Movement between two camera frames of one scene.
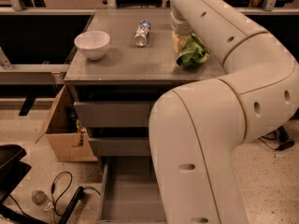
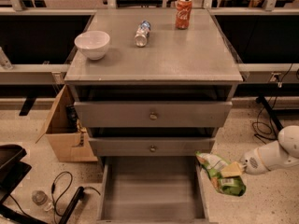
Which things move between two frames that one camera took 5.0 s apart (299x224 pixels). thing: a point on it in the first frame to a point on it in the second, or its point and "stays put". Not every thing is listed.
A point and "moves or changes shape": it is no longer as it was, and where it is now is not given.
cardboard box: [65, 134] stays put
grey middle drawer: [121, 146] stays put
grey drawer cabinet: [125, 63] stays put
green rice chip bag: [193, 52] moves or changes shape
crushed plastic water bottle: [141, 37] stays put
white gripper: [182, 27] to [250, 162]
